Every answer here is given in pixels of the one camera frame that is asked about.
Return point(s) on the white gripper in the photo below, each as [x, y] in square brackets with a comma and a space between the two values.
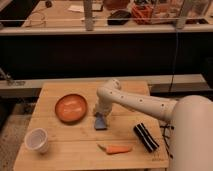
[102, 107]

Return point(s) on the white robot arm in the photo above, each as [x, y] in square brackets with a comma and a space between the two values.
[190, 119]

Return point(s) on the orange ceramic bowl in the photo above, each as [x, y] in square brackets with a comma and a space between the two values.
[71, 108]

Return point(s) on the orange toy carrot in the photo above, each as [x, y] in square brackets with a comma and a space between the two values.
[114, 149]

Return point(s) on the black white striped cloth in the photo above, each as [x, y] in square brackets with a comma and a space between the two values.
[145, 137]

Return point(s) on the white paper cup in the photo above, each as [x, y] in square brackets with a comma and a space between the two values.
[37, 140]

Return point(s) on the black object on bench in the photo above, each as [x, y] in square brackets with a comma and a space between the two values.
[119, 17]

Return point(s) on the orange plastic crate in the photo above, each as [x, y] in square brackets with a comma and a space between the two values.
[141, 14]

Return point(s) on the white paper sheet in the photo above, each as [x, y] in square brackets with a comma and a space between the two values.
[76, 8]

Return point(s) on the grey metal post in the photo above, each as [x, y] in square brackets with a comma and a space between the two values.
[88, 15]
[186, 6]

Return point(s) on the grey metal post right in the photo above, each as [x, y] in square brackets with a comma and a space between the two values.
[186, 6]

